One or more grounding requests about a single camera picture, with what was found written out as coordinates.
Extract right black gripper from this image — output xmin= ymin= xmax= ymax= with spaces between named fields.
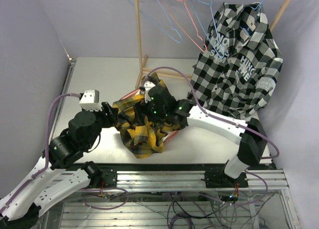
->
xmin=133 ymin=97 xmax=168 ymax=126

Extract yellow plaid shirt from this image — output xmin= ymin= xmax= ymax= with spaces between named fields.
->
xmin=112 ymin=72 xmax=193 ymax=159

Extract black white checkered shirt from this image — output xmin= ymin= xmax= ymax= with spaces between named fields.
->
xmin=187 ymin=2 xmax=283 ymax=119

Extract blue hanger of plaid shirt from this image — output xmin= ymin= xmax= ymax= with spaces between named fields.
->
xmin=190 ymin=0 xmax=225 ymax=59

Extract blue wire hanger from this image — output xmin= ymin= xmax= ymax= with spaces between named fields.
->
xmin=139 ymin=0 xmax=182 ymax=44

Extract blue hanger of checkered shirt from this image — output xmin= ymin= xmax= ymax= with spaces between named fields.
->
xmin=250 ymin=0 xmax=265 ymax=16

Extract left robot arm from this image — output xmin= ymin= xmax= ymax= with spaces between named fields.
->
xmin=0 ymin=102 xmax=119 ymax=229

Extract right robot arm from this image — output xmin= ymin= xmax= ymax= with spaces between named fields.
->
xmin=141 ymin=82 xmax=266 ymax=187

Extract pink plastic basket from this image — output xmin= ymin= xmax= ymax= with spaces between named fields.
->
xmin=120 ymin=89 xmax=178 ymax=145

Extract wooden clothes rack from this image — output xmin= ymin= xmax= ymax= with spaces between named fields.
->
xmin=134 ymin=0 xmax=299 ymax=90

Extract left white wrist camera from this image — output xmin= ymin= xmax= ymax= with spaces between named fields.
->
xmin=79 ymin=89 xmax=102 ymax=111

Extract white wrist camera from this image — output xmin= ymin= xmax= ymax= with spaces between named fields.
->
xmin=141 ymin=81 xmax=156 ymax=103
xmin=79 ymin=89 xmax=102 ymax=111

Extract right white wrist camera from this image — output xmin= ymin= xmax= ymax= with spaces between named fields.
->
xmin=141 ymin=81 xmax=156 ymax=103

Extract aluminium frame base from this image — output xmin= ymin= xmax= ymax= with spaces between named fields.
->
xmin=14 ymin=56 xmax=300 ymax=229

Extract loose cables under table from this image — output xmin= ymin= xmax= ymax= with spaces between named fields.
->
xmin=82 ymin=179 xmax=272 ymax=229

